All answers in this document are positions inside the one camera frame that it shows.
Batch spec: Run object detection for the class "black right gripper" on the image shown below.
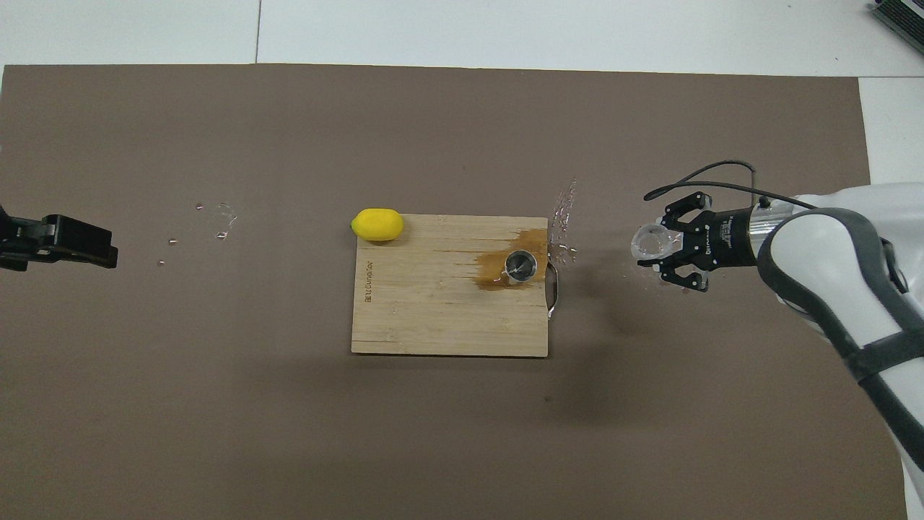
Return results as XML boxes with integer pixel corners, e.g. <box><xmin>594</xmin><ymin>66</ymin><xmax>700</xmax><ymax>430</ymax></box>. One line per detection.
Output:
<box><xmin>653</xmin><ymin>191</ymin><xmax>759</xmax><ymax>293</ymax></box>

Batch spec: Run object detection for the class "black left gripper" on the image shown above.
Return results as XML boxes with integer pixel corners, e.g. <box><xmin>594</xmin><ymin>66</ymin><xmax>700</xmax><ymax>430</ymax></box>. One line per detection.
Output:
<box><xmin>0</xmin><ymin>205</ymin><xmax>120</xmax><ymax>273</ymax></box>

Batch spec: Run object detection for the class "clear plastic cup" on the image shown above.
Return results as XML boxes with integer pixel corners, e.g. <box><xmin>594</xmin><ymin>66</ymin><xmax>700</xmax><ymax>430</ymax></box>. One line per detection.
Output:
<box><xmin>630</xmin><ymin>222</ymin><xmax>676</xmax><ymax>263</ymax></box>

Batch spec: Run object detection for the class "steel double jigger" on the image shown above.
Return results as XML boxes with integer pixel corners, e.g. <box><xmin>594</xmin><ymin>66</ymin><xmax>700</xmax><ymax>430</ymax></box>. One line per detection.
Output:
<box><xmin>504</xmin><ymin>249</ymin><xmax>540</xmax><ymax>285</ymax></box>

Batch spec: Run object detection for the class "wooden cutting board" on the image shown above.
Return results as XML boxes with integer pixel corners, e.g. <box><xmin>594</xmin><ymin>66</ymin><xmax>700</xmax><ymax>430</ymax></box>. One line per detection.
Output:
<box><xmin>351</xmin><ymin>214</ymin><xmax>561</xmax><ymax>358</ymax></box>

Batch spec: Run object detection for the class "brown table mat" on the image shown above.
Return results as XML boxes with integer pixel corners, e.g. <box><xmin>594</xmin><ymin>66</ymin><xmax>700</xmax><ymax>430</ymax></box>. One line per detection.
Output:
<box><xmin>0</xmin><ymin>63</ymin><xmax>910</xmax><ymax>520</ymax></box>

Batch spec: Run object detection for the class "yellow lemon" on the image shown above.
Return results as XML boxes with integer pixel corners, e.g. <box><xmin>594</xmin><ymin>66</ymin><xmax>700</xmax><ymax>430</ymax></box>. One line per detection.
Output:
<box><xmin>351</xmin><ymin>208</ymin><xmax>405</xmax><ymax>243</ymax></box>

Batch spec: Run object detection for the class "grey ribbed device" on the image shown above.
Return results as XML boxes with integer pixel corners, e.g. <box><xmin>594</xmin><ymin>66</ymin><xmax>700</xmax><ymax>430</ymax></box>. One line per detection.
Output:
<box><xmin>869</xmin><ymin>0</ymin><xmax>924</xmax><ymax>56</ymax></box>

